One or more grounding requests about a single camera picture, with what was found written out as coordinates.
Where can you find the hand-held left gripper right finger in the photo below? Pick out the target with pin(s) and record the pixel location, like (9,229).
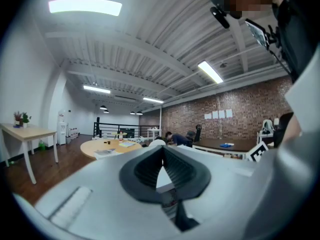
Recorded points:
(220,184)

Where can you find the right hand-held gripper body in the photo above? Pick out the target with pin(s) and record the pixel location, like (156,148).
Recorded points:
(258,152)

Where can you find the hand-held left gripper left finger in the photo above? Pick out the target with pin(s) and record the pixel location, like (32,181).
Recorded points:
(100,189)

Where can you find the person's left forearm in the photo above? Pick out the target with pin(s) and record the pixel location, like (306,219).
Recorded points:
(295,131)

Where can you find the white chair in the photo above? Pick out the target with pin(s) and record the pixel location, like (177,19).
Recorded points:
(267,127)

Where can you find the blue item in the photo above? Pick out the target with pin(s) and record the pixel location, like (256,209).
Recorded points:
(226,145)

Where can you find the dark brown table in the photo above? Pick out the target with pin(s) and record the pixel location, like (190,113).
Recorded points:
(225,144)

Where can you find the round wooden table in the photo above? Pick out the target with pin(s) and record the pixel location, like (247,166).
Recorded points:
(100,146)

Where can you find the white paper sheet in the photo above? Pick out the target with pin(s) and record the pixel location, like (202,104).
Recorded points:
(215,114)
(221,114)
(229,113)
(207,116)

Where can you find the colourful book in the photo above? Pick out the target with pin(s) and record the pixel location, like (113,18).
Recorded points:
(127,144)

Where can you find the black office chair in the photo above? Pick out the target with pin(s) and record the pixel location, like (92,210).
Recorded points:
(197,133)

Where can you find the black metal railing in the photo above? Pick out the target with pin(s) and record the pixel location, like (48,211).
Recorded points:
(117,129)

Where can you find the white water dispenser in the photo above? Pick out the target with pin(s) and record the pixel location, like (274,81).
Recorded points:
(61,130)

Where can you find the green bottle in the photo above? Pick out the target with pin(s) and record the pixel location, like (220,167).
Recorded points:
(41,145)

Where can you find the long ceiling light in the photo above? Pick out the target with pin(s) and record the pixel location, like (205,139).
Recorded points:
(96,89)
(210,72)
(152,100)

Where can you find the wooden table with white legs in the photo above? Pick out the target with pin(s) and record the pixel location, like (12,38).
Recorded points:
(22,132)

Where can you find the green potted plant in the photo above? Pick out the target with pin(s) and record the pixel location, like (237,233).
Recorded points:
(25,119)

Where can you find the red potted plant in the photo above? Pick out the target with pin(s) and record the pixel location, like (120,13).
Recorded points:
(17,117)

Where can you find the chest-mounted phone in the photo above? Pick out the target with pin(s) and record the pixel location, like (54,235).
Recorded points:
(257,32)

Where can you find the large rectangular ceiling light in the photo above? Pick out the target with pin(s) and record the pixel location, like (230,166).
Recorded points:
(85,6)

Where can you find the black head-mounted camera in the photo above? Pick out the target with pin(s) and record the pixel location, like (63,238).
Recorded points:
(220,16)

